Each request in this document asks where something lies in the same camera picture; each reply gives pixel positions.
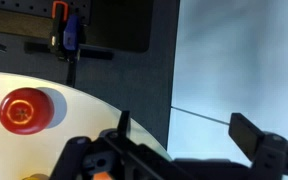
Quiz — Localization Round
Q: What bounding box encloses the blue clamp with orange handle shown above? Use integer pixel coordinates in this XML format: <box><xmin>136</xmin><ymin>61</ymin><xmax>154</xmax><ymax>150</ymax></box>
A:
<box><xmin>23</xmin><ymin>0</ymin><xmax>115</xmax><ymax>88</ymax></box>

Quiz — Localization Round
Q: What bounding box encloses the black pegboard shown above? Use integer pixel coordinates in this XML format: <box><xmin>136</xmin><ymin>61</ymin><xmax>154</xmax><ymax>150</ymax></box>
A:
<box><xmin>0</xmin><ymin>0</ymin><xmax>94</xmax><ymax>25</ymax></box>

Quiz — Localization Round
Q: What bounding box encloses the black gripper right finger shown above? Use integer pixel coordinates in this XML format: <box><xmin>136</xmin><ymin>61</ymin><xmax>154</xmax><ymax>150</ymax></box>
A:
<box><xmin>228</xmin><ymin>112</ymin><xmax>288</xmax><ymax>164</ymax></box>

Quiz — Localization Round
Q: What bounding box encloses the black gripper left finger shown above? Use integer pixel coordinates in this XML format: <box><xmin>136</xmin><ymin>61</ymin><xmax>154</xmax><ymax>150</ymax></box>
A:
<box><xmin>116</xmin><ymin>110</ymin><xmax>132</xmax><ymax>135</ymax></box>

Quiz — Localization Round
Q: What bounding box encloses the brown board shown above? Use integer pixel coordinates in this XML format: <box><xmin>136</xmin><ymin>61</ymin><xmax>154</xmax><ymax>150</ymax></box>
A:
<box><xmin>0</xmin><ymin>6</ymin><xmax>57</xmax><ymax>40</ymax></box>

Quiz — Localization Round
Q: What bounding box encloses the yellow orange round fruit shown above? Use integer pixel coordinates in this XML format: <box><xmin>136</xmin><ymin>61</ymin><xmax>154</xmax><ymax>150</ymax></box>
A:
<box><xmin>21</xmin><ymin>172</ymin><xmax>51</xmax><ymax>180</ymax></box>

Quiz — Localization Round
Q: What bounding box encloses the red tomato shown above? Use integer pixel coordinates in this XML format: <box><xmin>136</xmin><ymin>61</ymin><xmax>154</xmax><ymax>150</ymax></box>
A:
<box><xmin>0</xmin><ymin>87</ymin><xmax>55</xmax><ymax>136</ymax></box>

